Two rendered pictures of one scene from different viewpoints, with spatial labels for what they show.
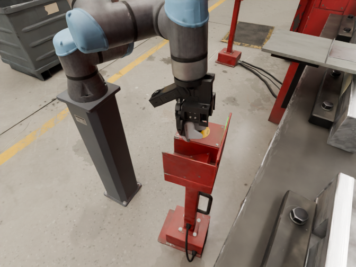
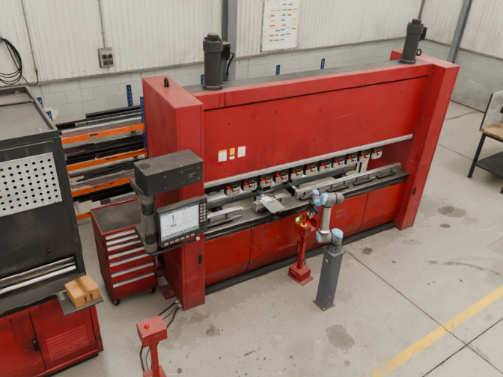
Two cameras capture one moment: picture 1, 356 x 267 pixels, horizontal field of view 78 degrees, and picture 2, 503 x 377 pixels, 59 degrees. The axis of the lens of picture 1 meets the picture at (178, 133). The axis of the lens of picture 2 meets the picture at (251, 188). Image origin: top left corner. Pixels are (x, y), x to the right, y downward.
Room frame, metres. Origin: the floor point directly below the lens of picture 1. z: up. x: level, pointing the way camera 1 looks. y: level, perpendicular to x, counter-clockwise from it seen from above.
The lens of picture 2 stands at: (4.34, 1.12, 3.60)
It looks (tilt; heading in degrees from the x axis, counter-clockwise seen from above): 31 degrees down; 206
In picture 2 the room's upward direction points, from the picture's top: 3 degrees clockwise
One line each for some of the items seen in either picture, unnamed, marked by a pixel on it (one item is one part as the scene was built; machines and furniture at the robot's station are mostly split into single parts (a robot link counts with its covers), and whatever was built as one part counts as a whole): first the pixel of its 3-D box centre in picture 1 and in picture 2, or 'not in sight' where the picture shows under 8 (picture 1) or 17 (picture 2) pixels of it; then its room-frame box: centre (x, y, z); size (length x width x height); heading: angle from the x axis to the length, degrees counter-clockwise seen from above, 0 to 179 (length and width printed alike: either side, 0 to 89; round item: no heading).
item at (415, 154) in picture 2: not in sight; (403, 143); (-1.45, 0.55, 1.15); 0.85 x 0.25 x 2.30; 57
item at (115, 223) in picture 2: not in sight; (126, 253); (1.64, -1.63, 0.50); 0.50 x 0.50 x 1.00; 57
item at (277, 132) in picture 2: not in sight; (320, 126); (0.01, -0.18, 1.74); 3.00 x 0.08 x 0.80; 147
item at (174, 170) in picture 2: not in sight; (171, 206); (1.86, -0.82, 1.53); 0.51 x 0.25 x 0.85; 153
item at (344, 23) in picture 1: (346, 27); (218, 222); (1.10, -0.81, 0.89); 0.30 x 0.05 x 0.03; 147
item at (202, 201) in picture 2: not in sight; (181, 219); (1.86, -0.72, 1.42); 0.45 x 0.12 x 0.36; 153
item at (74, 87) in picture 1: (85, 80); (334, 244); (0.74, 0.36, 0.82); 0.15 x 0.15 x 0.10
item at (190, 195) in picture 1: (192, 201); (302, 250); (0.46, -0.06, 0.39); 0.05 x 0.05 x 0.54; 71
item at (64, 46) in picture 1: (77, 50); (335, 235); (0.74, 0.35, 0.94); 0.13 x 0.12 x 0.14; 125
